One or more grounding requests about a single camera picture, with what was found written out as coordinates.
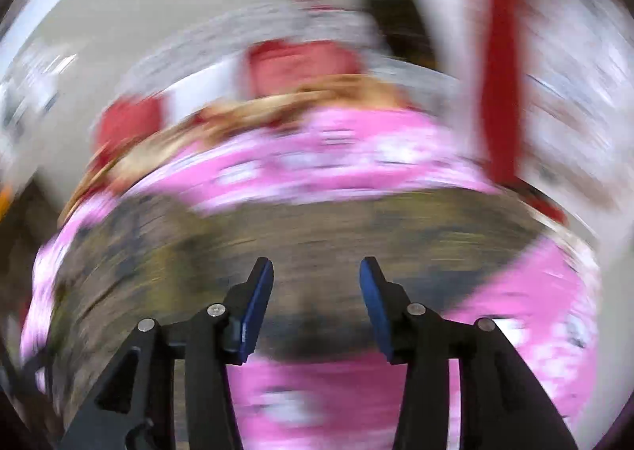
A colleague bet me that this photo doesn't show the white plastic chair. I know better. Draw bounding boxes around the white plastic chair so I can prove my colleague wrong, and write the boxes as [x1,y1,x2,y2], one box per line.
[418,0,491,161]

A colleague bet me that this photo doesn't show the white folded cloth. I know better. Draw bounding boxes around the white folded cloth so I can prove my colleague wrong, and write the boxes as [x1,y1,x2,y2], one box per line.
[161,54,241,127]

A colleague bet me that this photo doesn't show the red cloth on chair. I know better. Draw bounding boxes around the red cloth on chair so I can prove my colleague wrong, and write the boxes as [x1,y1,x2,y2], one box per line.
[478,0,566,224]

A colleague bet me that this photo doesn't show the floral white pillow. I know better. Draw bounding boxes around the floral white pillow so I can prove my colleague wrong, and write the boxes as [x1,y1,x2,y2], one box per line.
[117,1,388,98]

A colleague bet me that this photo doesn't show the red ruffled cushion left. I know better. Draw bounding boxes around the red ruffled cushion left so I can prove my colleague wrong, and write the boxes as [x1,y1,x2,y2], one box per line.
[92,96,164,169]

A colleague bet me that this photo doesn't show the brown floral patterned garment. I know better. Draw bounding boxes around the brown floral patterned garment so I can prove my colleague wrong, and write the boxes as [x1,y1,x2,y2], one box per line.
[47,188,544,422]

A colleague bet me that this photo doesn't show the dark wooden headboard table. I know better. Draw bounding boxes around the dark wooden headboard table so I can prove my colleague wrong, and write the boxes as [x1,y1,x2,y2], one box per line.
[356,0,438,71]

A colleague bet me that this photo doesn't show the red cushion right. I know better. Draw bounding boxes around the red cushion right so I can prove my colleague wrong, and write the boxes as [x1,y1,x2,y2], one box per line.
[244,39,364,98]

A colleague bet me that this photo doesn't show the red gold satin blanket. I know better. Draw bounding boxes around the red gold satin blanket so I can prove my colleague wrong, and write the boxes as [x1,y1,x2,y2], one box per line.
[58,74,412,226]

